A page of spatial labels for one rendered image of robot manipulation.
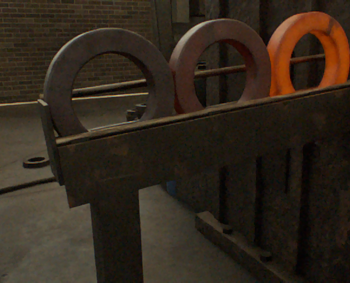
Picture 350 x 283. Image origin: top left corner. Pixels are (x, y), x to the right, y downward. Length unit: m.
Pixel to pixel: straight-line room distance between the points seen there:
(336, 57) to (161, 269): 0.92
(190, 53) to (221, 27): 0.07
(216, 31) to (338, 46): 0.26
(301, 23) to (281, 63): 0.08
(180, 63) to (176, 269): 0.92
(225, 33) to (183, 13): 4.52
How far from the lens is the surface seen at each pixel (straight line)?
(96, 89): 0.59
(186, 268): 1.36
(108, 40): 0.52
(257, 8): 1.18
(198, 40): 0.58
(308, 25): 0.71
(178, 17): 5.06
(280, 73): 0.67
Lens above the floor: 0.73
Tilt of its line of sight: 14 degrees down
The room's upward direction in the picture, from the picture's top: 2 degrees counter-clockwise
